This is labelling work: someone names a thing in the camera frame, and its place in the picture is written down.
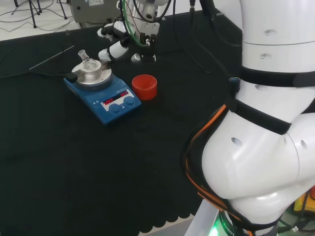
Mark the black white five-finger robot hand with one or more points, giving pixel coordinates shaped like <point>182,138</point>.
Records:
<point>118,49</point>

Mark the heater with blue base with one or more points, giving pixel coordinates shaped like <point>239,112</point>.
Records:
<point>115,108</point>

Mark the clear round-bottom glass flask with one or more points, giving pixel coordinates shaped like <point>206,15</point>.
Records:
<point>88,64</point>

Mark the grey metal equipment box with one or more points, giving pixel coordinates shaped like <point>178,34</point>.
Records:
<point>93,11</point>

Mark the red ribbed plastic cup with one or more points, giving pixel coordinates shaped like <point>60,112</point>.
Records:
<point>145,88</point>

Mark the thin glass rod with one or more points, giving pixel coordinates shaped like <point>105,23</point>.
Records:
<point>50,58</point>

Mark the black tripod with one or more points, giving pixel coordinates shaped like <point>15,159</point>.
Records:
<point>33,9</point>

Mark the black bench cloth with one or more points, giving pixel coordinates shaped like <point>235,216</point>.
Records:
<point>73,159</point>

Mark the blue usb plug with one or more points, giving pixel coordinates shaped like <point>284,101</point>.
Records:
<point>234,83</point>

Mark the yellow stop button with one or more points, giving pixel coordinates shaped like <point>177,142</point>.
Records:
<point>304,199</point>

